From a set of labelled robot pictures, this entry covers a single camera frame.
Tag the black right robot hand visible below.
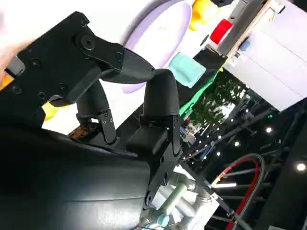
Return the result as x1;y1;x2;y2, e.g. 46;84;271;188
0;11;182;230

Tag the lilac plate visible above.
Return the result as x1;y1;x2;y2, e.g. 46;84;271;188
121;0;194;95

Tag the pale green mug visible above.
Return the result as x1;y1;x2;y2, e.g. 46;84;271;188
169;52;207;89

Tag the orange and white bread roll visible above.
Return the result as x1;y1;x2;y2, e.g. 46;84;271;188
189;0;213;31

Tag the black box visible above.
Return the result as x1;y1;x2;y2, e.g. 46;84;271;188
193;47;227;70

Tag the white cabinet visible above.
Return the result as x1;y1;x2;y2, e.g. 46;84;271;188
223;0;307;112

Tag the red hoop cable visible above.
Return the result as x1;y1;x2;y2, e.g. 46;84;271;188
211;153;264;230

